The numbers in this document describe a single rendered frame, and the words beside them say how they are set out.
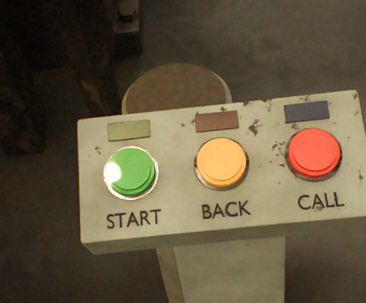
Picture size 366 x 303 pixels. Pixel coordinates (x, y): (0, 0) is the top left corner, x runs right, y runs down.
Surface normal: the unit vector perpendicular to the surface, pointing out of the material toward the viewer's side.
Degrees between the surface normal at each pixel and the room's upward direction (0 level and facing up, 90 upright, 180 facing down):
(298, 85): 0
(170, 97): 0
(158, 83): 0
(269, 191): 20
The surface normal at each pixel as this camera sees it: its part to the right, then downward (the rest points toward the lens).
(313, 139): -0.07, -0.32
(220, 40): -0.10, -0.63
